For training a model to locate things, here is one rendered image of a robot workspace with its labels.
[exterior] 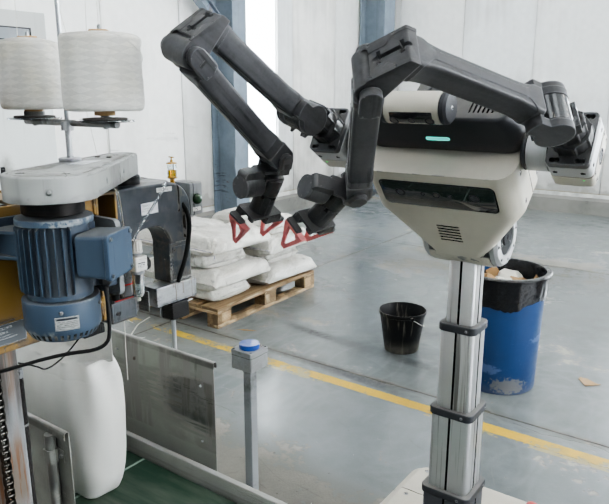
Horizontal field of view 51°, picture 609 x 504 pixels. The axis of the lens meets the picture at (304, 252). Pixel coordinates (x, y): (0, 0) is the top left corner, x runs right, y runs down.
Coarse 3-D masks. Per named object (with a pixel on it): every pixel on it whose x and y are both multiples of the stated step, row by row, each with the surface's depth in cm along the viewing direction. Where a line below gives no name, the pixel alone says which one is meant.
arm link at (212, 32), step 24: (192, 24) 127; (216, 24) 125; (168, 48) 126; (216, 48) 129; (240, 48) 134; (240, 72) 138; (264, 72) 141; (264, 96) 147; (288, 96) 149; (312, 120) 154
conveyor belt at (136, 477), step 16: (128, 464) 212; (144, 464) 212; (128, 480) 203; (144, 480) 203; (160, 480) 203; (176, 480) 203; (80, 496) 195; (112, 496) 195; (128, 496) 195; (144, 496) 195; (160, 496) 195; (176, 496) 195; (192, 496) 195; (208, 496) 195
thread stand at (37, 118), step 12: (60, 24) 138; (24, 120) 152; (36, 120) 150; (48, 120) 147; (60, 120) 144; (72, 120) 142; (84, 120) 133; (96, 120) 131; (108, 120) 132; (120, 120) 133; (132, 120) 135; (72, 156) 145
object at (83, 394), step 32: (32, 352) 195; (64, 352) 191; (96, 352) 185; (32, 384) 196; (64, 384) 186; (96, 384) 185; (64, 416) 189; (96, 416) 186; (96, 448) 189; (96, 480) 191
